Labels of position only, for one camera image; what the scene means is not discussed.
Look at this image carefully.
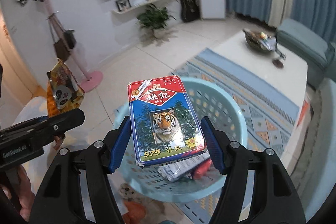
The orange panda snack bag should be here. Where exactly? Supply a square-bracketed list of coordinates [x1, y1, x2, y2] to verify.
[47, 59, 85, 117]

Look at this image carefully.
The tiger playing card box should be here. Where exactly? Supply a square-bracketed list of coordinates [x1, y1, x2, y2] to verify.
[127, 76, 207, 168]

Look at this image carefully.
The light blue perforated trash basket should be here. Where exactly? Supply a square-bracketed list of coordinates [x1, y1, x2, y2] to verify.
[119, 77, 248, 203]

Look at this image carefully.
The person left hand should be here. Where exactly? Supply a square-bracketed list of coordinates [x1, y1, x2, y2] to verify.
[1, 165, 35, 222]

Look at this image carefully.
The teal sofa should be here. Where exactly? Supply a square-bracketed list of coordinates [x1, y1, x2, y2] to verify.
[276, 19, 335, 223]

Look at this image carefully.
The orange round snack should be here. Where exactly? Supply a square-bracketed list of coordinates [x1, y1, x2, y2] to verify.
[122, 200, 146, 224]

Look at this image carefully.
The crumpled orange plastic bag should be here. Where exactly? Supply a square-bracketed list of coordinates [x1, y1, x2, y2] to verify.
[192, 158, 212, 180]

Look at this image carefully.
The blue patterned rug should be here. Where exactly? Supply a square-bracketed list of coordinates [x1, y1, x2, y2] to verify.
[170, 48, 300, 224]

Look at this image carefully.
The pink coat rack stand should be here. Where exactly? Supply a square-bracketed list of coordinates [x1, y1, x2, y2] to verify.
[44, 0, 103, 93]

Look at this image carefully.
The brown hanging bag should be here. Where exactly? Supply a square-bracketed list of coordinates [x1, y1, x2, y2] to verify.
[48, 15, 70, 62]

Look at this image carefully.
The silver foil wrapper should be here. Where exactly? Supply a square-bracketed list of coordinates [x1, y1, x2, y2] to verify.
[157, 152, 211, 182]

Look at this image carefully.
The black hanging bag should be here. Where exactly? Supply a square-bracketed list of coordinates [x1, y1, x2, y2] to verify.
[64, 30, 76, 50]

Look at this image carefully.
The white coffee table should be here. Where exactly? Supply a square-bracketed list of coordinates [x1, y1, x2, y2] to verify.
[212, 31, 307, 109]

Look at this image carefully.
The dark bowl with items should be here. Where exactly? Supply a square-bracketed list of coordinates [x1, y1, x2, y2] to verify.
[243, 29, 286, 60]

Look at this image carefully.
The framed butterfly picture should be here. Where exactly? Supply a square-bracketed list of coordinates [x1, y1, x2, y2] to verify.
[116, 0, 131, 12]

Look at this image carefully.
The green potted plant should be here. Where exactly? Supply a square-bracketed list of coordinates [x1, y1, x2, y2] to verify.
[137, 3, 175, 39]

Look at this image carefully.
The white wall shelf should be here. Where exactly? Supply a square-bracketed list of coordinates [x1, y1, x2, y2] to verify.
[111, 0, 165, 15]

